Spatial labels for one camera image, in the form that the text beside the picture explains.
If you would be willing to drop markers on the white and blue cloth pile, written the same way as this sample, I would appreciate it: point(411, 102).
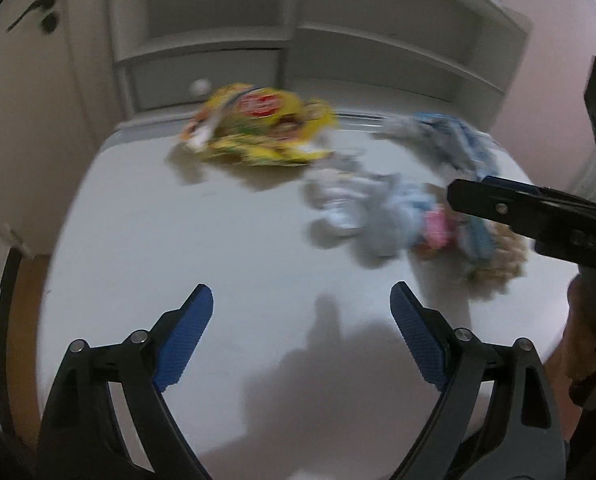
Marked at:
point(393, 220)

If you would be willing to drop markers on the light blue cloth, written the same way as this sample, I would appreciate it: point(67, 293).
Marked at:
point(443, 140)

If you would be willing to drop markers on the white desk shelf unit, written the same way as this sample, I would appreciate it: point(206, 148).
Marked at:
point(378, 25)

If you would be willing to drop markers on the black door lock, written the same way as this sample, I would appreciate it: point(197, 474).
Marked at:
point(50, 22)

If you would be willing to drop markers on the white drawer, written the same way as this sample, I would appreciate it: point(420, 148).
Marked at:
point(177, 72)

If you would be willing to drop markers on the person's right hand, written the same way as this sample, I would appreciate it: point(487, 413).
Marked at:
point(580, 350)

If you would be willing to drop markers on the white door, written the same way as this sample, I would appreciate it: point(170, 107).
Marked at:
point(27, 110)

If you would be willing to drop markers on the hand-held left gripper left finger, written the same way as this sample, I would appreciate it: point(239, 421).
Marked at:
point(182, 340)

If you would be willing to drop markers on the yellow snack bag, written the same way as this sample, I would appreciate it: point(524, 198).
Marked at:
point(268, 130)

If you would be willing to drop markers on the round white drawer knob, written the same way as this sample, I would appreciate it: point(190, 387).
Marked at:
point(199, 87)

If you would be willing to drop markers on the small pink packet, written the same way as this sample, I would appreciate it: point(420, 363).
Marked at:
point(438, 227)

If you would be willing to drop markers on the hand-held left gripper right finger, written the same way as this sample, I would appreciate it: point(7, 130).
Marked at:
point(420, 340)

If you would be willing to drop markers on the pink and beige toy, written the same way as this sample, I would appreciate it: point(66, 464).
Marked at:
point(498, 255)

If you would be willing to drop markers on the white ribbed radiator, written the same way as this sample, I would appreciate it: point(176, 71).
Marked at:
point(589, 180)

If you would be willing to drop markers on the black skirting strip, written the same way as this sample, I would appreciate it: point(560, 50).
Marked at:
point(2, 340)

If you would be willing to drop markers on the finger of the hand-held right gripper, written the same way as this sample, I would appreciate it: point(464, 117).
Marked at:
point(498, 205)
point(543, 191)

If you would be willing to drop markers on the white plastic wrapper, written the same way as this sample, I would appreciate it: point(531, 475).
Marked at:
point(333, 205)

